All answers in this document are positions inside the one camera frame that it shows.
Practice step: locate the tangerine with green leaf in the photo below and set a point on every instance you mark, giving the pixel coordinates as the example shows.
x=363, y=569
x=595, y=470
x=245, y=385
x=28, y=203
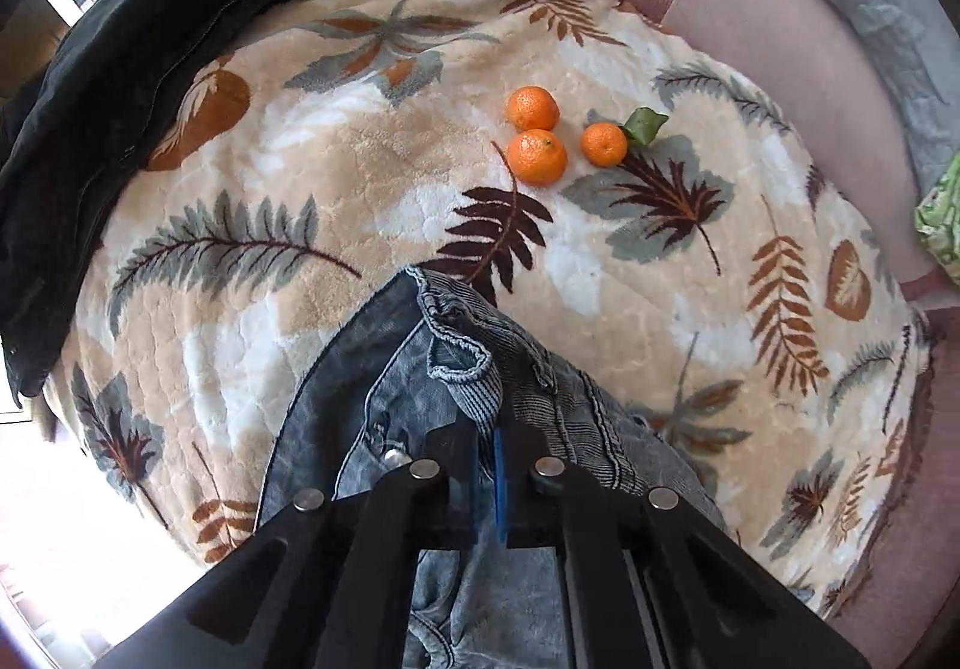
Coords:
x=604, y=145

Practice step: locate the black jacket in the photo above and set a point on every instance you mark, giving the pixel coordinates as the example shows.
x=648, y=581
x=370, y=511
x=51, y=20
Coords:
x=112, y=76

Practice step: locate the blue denim jacket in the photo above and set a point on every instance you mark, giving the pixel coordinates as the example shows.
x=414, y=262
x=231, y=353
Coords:
x=390, y=369

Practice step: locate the leaf print plush blanket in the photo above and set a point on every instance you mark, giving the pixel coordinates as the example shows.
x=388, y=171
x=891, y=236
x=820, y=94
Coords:
x=360, y=174

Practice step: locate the pink padded bed frame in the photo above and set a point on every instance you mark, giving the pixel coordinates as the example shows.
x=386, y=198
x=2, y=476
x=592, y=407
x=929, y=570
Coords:
x=780, y=24

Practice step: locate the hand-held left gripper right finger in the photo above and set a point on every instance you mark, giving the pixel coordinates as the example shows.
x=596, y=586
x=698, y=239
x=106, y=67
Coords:
x=500, y=489

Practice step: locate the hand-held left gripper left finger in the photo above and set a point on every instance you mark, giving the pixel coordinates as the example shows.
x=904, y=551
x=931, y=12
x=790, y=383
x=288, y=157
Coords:
x=470, y=481

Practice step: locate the green patterned quilt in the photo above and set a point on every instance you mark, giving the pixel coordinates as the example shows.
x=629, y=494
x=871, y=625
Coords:
x=941, y=219

